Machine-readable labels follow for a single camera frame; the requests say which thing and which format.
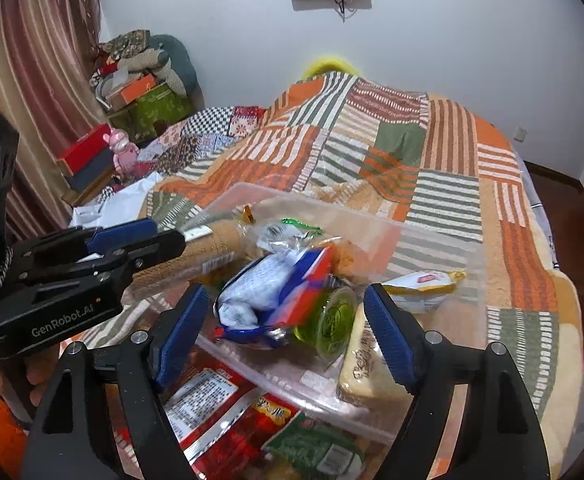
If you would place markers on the orange box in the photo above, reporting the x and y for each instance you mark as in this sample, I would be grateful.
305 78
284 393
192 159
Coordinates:
134 91

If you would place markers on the yellow white snack packet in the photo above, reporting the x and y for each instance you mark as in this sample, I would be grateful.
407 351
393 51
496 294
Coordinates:
422 290

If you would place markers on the person's left hand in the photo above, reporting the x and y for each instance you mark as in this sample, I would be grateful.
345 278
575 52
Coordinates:
42 375

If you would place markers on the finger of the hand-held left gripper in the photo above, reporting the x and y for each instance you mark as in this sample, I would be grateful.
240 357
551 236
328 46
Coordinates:
162 250
122 232

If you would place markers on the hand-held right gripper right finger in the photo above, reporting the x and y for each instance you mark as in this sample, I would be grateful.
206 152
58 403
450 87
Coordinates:
387 340

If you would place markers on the green snack packet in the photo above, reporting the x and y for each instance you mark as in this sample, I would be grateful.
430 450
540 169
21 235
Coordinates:
312 447

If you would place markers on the clear biscuit bag green trim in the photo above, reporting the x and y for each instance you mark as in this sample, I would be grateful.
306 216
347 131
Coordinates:
277 235

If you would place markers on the yellow hoop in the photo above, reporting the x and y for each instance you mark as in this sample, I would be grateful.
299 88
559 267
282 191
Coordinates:
328 64

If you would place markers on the green patterned box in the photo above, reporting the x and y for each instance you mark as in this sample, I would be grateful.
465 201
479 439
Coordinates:
152 110

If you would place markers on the white wall socket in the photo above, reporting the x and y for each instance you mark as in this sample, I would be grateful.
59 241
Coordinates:
520 134

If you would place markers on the red snack packet yellow print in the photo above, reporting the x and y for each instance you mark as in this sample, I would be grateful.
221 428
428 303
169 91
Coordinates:
242 452

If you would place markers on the grey box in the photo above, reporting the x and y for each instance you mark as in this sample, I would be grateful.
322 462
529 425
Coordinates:
92 170

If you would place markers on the pink bunny toy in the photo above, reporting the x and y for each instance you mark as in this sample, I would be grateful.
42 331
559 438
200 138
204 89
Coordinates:
121 152

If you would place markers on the checkered patchwork quilt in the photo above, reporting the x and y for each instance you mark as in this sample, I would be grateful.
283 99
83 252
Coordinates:
192 135

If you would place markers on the blue white snack bag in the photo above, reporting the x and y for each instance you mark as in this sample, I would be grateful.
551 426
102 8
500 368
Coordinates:
262 285

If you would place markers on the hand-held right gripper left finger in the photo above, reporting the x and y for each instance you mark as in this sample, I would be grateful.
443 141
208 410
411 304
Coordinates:
182 335

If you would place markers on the beige bread packet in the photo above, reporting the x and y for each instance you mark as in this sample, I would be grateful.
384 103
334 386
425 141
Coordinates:
362 365

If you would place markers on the yellow sticks packet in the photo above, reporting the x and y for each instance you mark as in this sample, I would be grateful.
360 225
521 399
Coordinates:
248 215

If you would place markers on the striped patchwork blanket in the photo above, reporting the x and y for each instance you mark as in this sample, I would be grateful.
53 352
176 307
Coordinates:
422 160

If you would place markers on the clear plastic container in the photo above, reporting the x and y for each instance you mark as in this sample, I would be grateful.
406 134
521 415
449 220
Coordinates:
292 375

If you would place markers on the red snack packet white label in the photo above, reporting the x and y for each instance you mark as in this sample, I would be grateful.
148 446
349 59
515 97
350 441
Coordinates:
207 395

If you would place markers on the green jelly cup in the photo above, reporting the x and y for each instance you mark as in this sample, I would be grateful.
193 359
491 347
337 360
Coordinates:
329 322

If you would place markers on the white plastic bag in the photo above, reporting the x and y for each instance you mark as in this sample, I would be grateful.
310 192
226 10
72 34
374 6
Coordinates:
117 200

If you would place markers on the patterned cushion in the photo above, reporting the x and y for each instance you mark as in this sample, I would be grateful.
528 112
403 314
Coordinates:
127 42

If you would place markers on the red box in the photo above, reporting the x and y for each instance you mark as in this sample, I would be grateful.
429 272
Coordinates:
84 147

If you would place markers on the striped brown curtain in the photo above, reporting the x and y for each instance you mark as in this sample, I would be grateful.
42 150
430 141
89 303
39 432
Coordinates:
32 60

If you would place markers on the orange fried snack bag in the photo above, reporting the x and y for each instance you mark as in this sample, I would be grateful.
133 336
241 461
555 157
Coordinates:
344 257

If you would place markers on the brown bread packet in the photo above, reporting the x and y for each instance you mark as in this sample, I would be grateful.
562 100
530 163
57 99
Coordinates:
212 255

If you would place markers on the wooden bedside table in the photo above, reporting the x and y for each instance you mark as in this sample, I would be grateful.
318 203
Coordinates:
89 192

